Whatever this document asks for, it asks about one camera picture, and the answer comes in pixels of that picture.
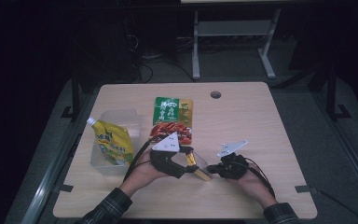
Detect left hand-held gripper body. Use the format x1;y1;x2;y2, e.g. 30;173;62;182
149;132;187;179

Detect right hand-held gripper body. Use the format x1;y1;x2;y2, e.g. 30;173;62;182
216;139;250;180

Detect pink foil snack packet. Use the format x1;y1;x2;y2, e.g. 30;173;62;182
185;151;214;182

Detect green and red snack packet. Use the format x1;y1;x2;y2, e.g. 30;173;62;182
148;96;194;146

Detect clear plastic container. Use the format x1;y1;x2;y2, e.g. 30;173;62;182
89;108;143;176

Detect yellow spouted pouch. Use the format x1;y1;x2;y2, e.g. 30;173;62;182
86;117;135;167

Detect person's left hand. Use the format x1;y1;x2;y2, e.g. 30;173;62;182
119;152;169;198

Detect person's right hand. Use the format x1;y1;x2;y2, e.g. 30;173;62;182
237;169;278;209

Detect black metal stand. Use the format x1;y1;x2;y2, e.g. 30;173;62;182
324;62;352;122
60;71;82;122

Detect left hand-held gripper cable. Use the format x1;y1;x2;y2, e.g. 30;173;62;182
123;133;169;183

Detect hand-held gripper cable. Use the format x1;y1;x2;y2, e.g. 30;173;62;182
123;133;169;183
239;157;276;199

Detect right hand-held gripper cable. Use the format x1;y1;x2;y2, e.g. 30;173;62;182
239;157;276;199

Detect grey table bracket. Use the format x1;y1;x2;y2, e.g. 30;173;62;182
54;184;75;193
294;185;320;194

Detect black floor cables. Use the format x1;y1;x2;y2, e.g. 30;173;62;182
130;31;197;84

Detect white metal table frame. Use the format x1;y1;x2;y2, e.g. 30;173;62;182
191;8;282;80

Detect black cable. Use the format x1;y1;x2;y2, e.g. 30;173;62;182
318;189;358;224

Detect aluminium rail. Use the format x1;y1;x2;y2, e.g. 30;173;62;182
310;90;358;202
20;90;101;224

